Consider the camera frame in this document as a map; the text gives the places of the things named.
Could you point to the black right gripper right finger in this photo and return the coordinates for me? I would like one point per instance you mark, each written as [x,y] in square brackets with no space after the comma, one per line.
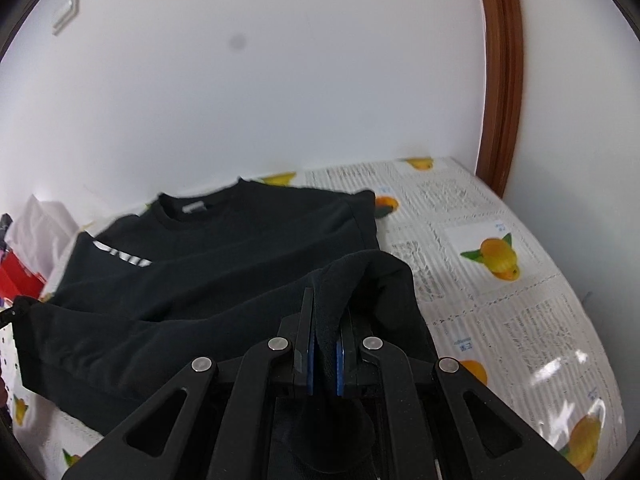
[435,420]

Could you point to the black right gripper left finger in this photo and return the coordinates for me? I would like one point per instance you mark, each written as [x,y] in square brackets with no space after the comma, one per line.
[211,420]

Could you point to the black sweatshirt with white print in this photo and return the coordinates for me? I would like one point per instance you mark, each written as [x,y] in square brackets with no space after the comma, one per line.
[213,277]

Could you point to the red paper shopping bag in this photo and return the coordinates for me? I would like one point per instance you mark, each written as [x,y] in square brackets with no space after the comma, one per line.
[17,280]

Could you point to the brown wooden door frame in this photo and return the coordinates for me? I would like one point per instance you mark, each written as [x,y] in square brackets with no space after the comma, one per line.
[505,56]

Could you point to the white wall switch plate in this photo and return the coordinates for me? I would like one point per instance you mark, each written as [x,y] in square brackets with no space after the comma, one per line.
[62,17]

